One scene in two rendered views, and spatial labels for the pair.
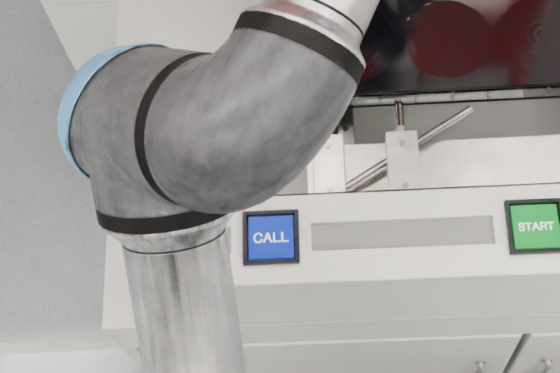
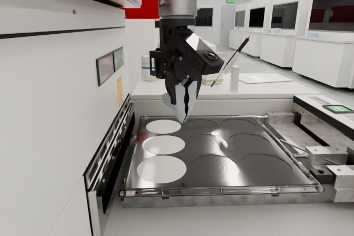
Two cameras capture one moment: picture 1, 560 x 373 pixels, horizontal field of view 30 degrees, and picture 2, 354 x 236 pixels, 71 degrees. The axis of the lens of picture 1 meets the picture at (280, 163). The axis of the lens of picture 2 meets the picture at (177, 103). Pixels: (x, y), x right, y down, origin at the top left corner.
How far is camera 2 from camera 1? 1.19 m
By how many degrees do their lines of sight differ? 78
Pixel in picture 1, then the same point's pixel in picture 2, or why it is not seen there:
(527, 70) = (256, 127)
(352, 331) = not seen: outside the picture
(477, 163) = (302, 144)
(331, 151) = (340, 168)
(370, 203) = not seen: outside the picture
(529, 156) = (289, 135)
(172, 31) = not seen: outside the picture
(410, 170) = (327, 148)
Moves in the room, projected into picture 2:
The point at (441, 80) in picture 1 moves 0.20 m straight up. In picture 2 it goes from (272, 143) to (283, 62)
